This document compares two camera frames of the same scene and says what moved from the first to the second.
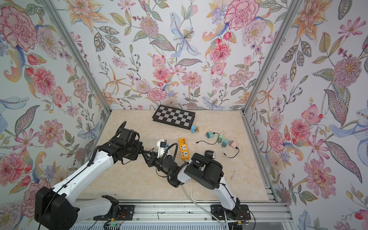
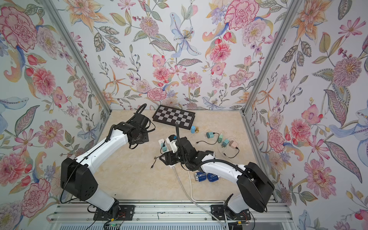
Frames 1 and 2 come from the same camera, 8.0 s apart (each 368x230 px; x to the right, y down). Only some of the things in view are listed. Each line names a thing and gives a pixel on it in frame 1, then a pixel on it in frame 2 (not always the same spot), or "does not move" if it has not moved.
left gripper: (139, 144) to (146, 137)
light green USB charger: (220, 139) does not move
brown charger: (233, 144) does not move
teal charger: (210, 134) does not move
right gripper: (154, 160) to (168, 155)
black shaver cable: (212, 143) does not move
